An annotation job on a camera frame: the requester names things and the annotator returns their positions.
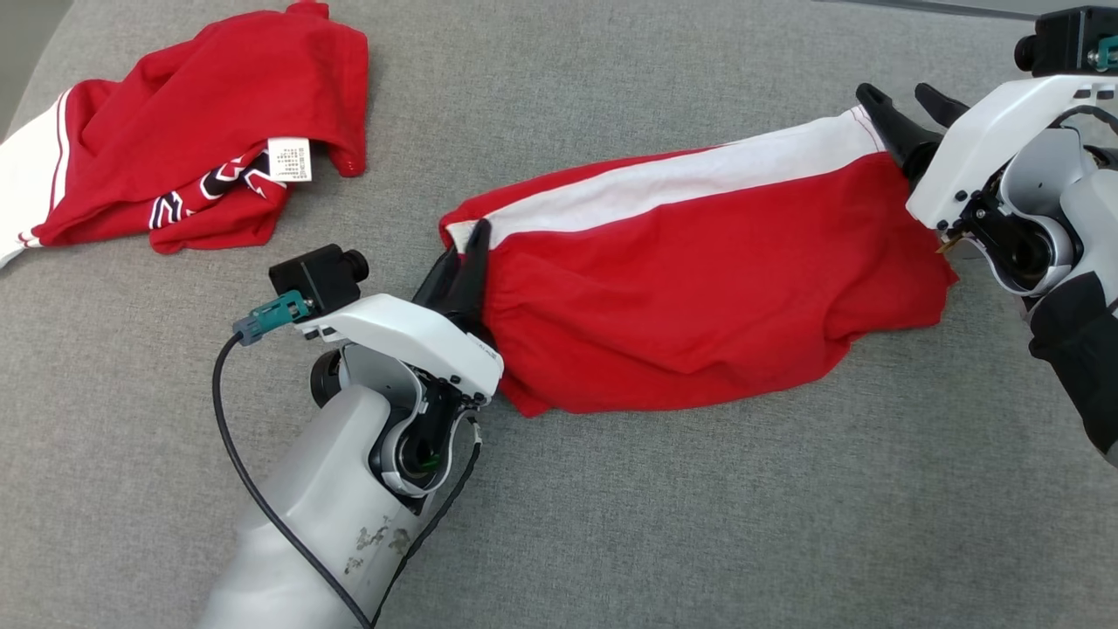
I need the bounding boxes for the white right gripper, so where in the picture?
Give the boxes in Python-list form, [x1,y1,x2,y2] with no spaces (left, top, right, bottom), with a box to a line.
[856,74,1118,235]

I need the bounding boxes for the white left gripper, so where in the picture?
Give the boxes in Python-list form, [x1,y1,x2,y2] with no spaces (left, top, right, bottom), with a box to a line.
[297,218,505,407]

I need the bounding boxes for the red shorts with white stripe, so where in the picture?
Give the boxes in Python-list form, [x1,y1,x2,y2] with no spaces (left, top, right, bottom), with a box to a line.
[437,105,959,418]

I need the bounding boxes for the red jersey with white sleeves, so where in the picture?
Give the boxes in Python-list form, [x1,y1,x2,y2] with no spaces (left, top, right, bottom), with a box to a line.
[0,0,369,267]

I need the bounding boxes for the teal left cable connector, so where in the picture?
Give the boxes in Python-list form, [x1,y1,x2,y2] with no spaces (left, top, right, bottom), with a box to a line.
[232,291,313,346]

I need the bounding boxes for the thin black left gripper cable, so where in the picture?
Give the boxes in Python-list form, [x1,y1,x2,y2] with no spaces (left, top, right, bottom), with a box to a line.
[374,419,484,629]

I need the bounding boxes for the black left camera cable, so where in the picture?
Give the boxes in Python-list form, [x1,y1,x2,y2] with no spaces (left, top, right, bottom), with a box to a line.
[212,335,375,629]

